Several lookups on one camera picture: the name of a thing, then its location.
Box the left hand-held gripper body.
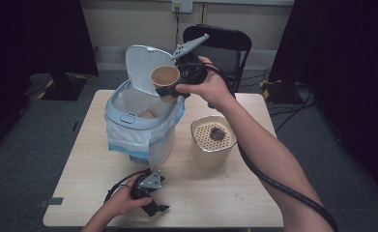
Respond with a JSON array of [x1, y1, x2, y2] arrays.
[[131, 167, 165, 202]]

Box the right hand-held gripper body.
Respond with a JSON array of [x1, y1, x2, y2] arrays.
[[171, 33, 210, 87]]

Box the light blue lidded trash bin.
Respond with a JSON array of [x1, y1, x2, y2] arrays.
[[104, 44, 187, 169]]

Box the person's left hand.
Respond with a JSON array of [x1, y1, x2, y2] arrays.
[[103, 173, 154, 218]]

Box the person's right hand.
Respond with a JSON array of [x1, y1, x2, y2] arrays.
[[175, 56, 238, 110]]

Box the white trash bag blue edge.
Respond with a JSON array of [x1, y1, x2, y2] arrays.
[[106, 84, 187, 160]]

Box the black folding chair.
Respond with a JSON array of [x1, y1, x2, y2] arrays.
[[182, 23, 253, 109]]

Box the dark tea residue clump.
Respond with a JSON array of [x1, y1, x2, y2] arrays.
[[209, 126, 226, 142]]

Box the beige container with perforated strainer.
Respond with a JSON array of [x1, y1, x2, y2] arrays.
[[189, 114, 239, 169]]

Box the black stand base yellow tape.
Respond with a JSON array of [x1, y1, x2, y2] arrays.
[[259, 79, 305, 105], [41, 72, 90, 102]]

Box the grey floor tape strip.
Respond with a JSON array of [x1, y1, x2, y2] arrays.
[[38, 196, 65, 208]]

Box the black curtain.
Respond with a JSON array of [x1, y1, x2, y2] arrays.
[[0, 0, 100, 162], [268, 0, 378, 207]]

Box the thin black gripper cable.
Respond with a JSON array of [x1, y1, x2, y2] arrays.
[[103, 169, 146, 205]]

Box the black power cable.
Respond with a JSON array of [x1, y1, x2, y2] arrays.
[[174, 6, 182, 49]]

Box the white wall socket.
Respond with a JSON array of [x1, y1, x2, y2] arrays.
[[171, 0, 194, 15]]

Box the black floor cables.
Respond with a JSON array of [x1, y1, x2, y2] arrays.
[[241, 67, 317, 133]]

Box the thick black gripper cable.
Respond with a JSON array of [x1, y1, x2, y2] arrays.
[[202, 62, 339, 232]]

